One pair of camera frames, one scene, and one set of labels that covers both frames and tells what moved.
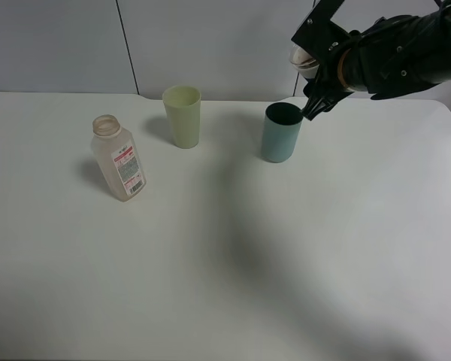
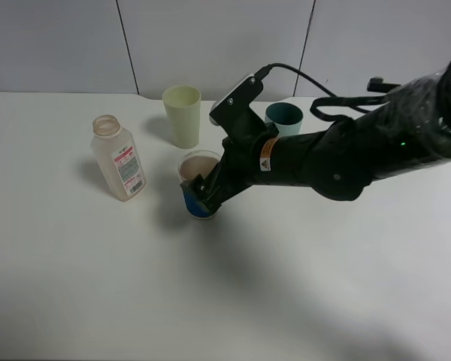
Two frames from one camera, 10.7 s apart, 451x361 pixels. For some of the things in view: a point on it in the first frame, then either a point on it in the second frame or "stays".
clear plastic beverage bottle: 119,158 stays
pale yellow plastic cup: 183,105 stays
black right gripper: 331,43 -> 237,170
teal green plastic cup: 282,126 stays
